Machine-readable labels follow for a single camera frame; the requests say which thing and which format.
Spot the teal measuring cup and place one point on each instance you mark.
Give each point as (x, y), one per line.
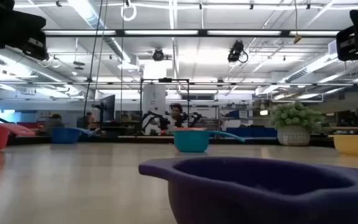
(191, 141)

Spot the person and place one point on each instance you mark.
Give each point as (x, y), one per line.
(176, 109)
(52, 124)
(89, 119)

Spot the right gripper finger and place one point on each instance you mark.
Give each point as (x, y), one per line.
(345, 49)

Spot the black aluminium table frame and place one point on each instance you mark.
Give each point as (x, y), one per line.
(129, 140)

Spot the white column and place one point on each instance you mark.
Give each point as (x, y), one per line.
(154, 99)

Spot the black background station frame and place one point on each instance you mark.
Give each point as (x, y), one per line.
(165, 80)

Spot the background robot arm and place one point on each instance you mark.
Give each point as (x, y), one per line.
(154, 123)
(193, 118)

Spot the black monitor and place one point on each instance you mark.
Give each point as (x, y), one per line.
(109, 109)

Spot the blue storage bin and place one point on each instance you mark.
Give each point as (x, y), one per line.
(234, 114)
(265, 132)
(241, 132)

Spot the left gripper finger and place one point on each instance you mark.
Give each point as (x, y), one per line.
(34, 48)

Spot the black rig crossbar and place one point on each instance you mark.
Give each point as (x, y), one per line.
(120, 32)

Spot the medium blue measuring cup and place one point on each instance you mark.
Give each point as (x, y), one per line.
(64, 136)

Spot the small dark blue measuring cup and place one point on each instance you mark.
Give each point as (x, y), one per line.
(197, 205)

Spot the yellow measuring cup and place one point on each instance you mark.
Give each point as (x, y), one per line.
(356, 145)

